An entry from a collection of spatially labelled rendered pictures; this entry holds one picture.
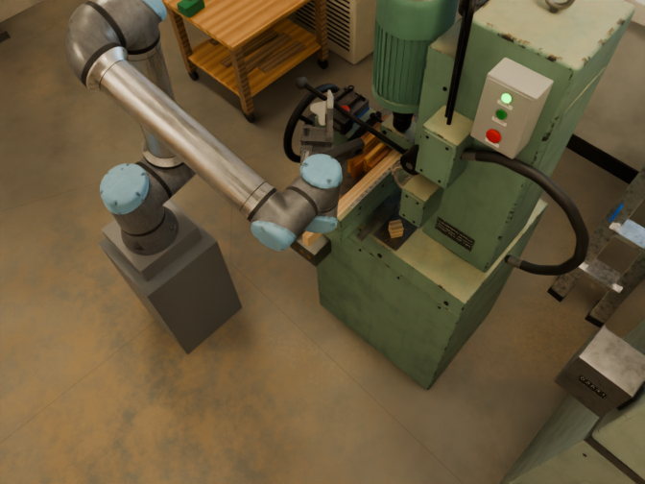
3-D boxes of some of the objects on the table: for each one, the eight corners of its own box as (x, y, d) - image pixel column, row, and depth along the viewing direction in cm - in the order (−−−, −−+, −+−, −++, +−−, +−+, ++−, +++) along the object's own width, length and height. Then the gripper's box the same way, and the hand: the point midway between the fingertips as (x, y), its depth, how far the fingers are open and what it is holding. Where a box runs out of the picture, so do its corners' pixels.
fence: (462, 108, 171) (465, 94, 167) (465, 109, 171) (469, 96, 166) (336, 229, 149) (336, 217, 145) (341, 232, 149) (341, 221, 144)
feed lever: (359, 190, 158) (442, 164, 131) (364, 190, 155) (450, 164, 128) (285, 85, 148) (358, 34, 121) (289, 83, 144) (365, 30, 118)
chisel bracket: (393, 130, 161) (394, 109, 154) (431, 154, 156) (436, 133, 148) (376, 145, 158) (378, 124, 151) (416, 169, 153) (419, 149, 146)
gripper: (300, 144, 129) (304, 82, 138) (299, 189, 147) (302, 131, 156) (337, 146, 129) (338, 84, 138) (331, 191, 147) (332, 133, 156)
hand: (330, 108), depth 147 cm, fingers open, 14 cm apart
